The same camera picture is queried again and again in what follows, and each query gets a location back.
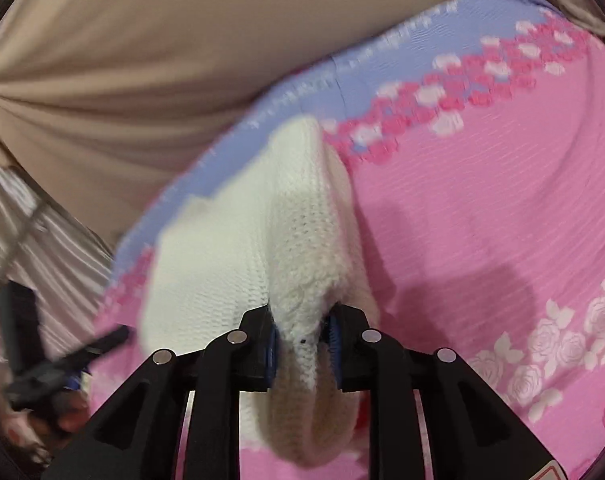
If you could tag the silver satin curtain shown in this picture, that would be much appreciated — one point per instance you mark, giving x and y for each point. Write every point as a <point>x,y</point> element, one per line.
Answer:
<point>47,240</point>

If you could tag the beige curtain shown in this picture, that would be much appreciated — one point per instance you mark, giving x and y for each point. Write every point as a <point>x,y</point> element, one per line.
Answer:
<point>147,75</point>

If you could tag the white red black knit sweater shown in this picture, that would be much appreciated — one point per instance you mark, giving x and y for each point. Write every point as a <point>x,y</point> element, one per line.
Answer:
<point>262,260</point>

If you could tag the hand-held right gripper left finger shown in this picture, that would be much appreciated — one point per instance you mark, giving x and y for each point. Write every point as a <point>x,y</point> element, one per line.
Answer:
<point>255,360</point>

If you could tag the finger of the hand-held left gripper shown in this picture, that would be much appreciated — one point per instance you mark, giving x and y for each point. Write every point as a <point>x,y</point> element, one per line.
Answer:
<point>100,345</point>

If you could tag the person's left hand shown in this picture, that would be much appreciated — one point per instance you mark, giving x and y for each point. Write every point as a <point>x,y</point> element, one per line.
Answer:
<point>70,417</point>

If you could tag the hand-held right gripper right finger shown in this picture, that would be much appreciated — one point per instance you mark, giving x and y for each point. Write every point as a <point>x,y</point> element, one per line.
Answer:
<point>352,355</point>

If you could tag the pink floral bed sheet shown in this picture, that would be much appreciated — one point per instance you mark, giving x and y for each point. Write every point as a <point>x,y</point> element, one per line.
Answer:
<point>472,220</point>

